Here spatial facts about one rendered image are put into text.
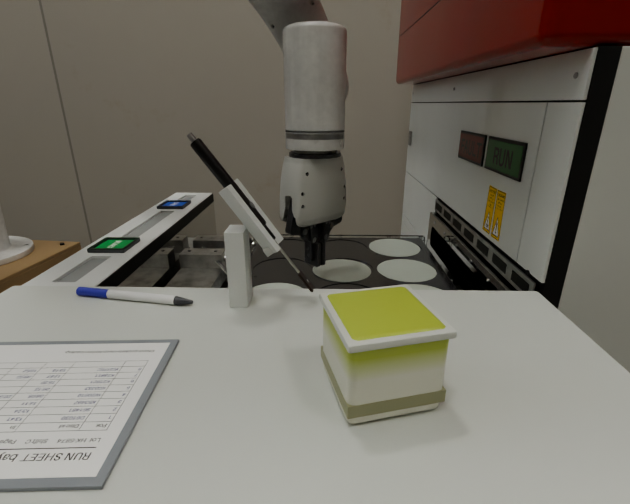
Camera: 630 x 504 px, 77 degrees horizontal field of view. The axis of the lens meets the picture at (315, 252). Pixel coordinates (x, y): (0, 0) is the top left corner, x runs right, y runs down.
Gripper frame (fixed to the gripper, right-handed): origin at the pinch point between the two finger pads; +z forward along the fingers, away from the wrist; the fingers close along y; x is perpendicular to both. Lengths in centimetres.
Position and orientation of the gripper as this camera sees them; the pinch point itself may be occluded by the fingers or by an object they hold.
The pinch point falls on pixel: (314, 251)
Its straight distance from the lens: 62.3
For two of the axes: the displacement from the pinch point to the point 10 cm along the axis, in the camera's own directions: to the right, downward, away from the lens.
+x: 6.6, 2.7, -7.0
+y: -7.5, 2.4, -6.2
